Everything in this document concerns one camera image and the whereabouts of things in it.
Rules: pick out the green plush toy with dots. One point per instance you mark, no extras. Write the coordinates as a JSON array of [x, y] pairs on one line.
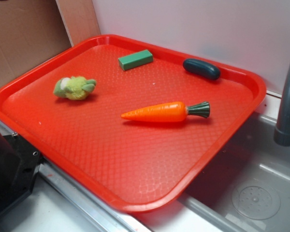
[[74, 88]]

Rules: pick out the dark green toy cucumber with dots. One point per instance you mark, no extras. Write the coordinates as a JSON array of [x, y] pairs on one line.
[[201, 68]]

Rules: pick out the red plastic tray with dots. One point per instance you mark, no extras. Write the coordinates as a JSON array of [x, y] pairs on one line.
[[132, 166]]

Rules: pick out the grey toy sink basin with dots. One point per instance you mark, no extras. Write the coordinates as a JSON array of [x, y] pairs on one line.
[[245, 188]]

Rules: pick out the green rectangular block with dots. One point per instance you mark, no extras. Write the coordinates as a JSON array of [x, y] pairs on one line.
[[135, 60]]

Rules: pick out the brown cardboard panel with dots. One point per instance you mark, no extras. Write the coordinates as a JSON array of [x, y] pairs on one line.
[[33, 31]]

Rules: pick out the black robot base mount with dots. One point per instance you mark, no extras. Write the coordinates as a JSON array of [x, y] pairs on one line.
[[19, 162]]

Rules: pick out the orange toy carrot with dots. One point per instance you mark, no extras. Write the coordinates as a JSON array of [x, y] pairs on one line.
[[168, 112]]

